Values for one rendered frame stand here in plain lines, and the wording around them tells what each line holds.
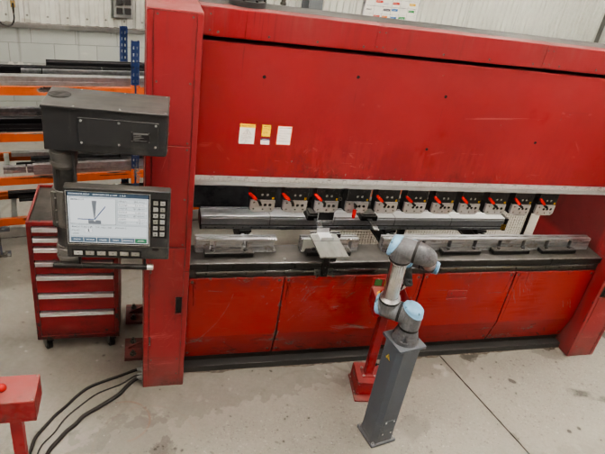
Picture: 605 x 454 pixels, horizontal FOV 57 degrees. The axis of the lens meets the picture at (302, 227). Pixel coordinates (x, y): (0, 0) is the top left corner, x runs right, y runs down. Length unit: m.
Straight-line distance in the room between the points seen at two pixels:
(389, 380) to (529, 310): 1.63
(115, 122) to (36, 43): 4.65
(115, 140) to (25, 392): 1.15
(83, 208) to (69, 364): 1.63
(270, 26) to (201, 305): 1.70
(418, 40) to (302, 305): 1.76
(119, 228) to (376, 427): 1.94
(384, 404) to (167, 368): 1.37
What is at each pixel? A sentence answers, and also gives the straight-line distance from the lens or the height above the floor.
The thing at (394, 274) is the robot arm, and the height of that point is 1.21.
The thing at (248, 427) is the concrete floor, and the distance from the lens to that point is 3.64.
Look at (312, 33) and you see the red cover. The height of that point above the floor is 2.22.
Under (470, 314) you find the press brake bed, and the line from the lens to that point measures 4.33.
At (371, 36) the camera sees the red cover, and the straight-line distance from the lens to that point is 3.14.
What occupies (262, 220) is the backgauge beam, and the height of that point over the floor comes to 0.96.
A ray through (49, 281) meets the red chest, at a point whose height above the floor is 0.58.
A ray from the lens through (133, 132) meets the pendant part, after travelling 2.47.
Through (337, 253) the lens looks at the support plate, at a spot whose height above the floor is 1.00.
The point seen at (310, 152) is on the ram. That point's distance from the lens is 3.26.
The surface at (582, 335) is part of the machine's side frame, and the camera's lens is 4.97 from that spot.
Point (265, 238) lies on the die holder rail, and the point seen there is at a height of 0.97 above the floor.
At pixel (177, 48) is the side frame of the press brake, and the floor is 2.13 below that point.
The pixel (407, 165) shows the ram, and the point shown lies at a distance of 3.52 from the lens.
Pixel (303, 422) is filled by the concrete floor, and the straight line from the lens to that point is 3.72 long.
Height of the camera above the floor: 2.76
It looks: 29 degrees down
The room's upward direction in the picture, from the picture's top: 10 degrees clockwise
